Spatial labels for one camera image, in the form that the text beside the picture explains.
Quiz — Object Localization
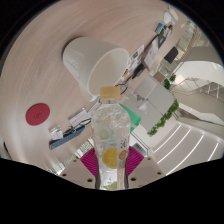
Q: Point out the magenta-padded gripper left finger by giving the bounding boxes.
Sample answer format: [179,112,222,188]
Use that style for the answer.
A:
[59,147,100,190]

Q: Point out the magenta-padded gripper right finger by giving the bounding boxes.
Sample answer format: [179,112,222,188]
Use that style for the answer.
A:
[125,145,167,190]

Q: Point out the clear bottle with yellow cap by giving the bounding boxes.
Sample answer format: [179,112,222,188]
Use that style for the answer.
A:
[90,86,132,191]

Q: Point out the small white card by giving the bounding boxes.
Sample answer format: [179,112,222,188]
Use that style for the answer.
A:
[49,125,64,141]

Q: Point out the ceiling light strips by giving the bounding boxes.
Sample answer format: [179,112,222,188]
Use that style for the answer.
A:
[149,123,224,178]

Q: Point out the clear tumbler with lid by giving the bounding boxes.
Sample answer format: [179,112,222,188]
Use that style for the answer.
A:
[133,93,149,112]

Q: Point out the flat round red coaster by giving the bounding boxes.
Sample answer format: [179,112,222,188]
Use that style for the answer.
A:
[25,102,51,127]

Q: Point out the white cabinet topped with plants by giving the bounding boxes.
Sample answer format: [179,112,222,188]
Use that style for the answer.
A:
[128,74,180,137]

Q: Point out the colourful sticker sheet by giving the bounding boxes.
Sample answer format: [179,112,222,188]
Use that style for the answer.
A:
[121,44,145,79]

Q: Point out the white ceramic mug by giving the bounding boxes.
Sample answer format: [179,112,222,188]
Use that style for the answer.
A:
[62,36,132,103]

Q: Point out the open booklet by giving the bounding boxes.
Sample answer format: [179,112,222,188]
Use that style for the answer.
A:
[143,39,160,68]

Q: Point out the black chair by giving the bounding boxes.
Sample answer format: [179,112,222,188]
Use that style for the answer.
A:
[163,46,180,65]

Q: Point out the white remote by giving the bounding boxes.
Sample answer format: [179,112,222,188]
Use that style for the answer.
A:
[163,11,174,25]

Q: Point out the white computer mouse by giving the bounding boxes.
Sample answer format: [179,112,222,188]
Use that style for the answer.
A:
[168,8,179,22]

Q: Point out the black cable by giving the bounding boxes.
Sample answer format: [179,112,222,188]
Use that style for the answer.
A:
[118,63,147,94]

